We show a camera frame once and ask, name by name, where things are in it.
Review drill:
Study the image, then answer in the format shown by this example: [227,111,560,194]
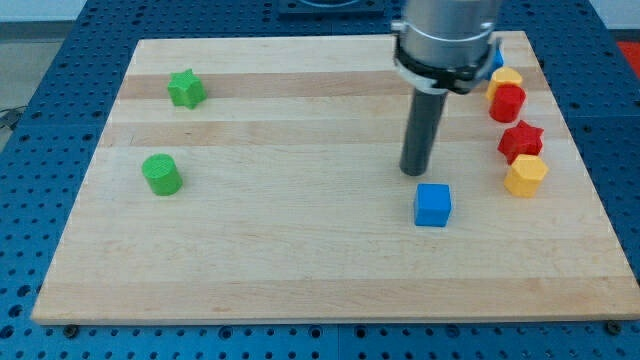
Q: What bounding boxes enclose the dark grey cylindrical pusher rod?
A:
[399,89,447,176]

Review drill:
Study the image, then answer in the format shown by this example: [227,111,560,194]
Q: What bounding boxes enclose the blue cube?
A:
[413,183,452,227]

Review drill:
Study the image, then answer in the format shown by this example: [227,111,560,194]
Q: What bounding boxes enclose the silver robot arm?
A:
[392,0,501,176]

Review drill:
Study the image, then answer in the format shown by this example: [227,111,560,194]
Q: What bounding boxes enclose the blue block behind arm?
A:
[486,48,504,81]

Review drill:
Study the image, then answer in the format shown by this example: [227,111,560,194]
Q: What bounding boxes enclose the yellow hexagon block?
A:
[503,154,549,198]

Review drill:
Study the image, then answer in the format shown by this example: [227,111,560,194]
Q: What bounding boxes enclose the red cylinder block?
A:
[489,84,526,123]

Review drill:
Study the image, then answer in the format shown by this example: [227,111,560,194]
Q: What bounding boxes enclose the yellow heart block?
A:
[485,66,523,101]

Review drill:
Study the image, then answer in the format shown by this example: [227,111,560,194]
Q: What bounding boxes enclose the red star block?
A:
[497,120,544,165]

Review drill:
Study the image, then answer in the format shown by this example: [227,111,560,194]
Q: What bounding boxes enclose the wooden board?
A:
[31,31,639,325]

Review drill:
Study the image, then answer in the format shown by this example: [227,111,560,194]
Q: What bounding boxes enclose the green star block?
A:
[167,69,207,109]

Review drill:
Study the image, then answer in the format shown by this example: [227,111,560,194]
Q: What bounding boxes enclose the green cylinder block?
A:
[141,153,183,196]

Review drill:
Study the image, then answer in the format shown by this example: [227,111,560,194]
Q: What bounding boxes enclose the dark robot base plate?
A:
[274,0,385,17]

